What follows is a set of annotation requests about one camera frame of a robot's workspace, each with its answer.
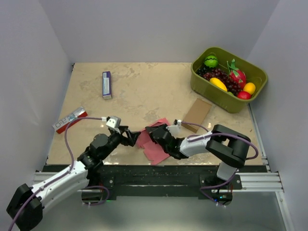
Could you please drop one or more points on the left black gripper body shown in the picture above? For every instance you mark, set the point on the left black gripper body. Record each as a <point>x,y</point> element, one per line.
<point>116,138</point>

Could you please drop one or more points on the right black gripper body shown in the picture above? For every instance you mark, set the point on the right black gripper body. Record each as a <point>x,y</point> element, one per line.
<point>166,149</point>

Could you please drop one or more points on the pink paper box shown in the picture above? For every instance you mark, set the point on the pink paper box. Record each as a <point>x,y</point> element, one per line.
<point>154,152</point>

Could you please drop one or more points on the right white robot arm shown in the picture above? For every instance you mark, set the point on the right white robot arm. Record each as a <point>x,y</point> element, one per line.
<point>226,144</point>

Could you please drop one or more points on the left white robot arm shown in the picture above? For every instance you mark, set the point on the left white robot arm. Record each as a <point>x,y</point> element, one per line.
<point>29,203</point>

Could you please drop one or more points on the brown cardboard box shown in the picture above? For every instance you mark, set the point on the brown cardboard box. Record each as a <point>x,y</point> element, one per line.
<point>196,115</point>

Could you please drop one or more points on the purple toothpaste box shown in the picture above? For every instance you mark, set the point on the purple toothpaste box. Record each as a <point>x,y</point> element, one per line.
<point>106,85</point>

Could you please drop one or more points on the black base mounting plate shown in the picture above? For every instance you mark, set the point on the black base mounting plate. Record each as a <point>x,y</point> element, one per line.
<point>153,181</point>

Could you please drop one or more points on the yellow toy mango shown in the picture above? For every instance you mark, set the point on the yellow toy mango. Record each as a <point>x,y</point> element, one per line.
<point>218,83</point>

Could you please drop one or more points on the dark purple toy grapes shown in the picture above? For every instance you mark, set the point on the dark purple toy grapes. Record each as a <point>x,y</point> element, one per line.
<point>208,73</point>

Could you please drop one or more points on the olive green plastic bin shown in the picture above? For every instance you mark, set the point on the olive green plastic bin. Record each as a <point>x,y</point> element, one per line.
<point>231,104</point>

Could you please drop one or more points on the red toy apple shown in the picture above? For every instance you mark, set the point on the red toy apple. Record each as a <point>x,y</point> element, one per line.
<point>244,95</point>

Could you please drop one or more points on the green toy watermelon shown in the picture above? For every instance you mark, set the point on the green toy watermelon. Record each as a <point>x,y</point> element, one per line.
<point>211,61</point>

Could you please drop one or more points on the red toy dragon fruit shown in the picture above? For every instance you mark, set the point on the red toy dragon fruit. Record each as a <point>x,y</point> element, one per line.
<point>236,74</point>

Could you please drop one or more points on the orange toy lemon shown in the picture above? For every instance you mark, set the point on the orange toy lemon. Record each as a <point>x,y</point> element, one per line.
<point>250,88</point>

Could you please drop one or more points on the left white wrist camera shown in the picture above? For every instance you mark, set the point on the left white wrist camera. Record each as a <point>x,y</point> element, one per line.
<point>113,123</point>

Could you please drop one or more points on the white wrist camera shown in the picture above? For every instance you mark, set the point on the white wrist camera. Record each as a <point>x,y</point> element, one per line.
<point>175,128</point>
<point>113,123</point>

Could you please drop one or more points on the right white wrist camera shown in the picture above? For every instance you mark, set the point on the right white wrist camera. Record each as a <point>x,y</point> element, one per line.
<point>175,128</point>

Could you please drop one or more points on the aluminium frame rail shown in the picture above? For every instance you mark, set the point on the aluminium frame rail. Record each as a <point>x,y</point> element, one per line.
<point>247,179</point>

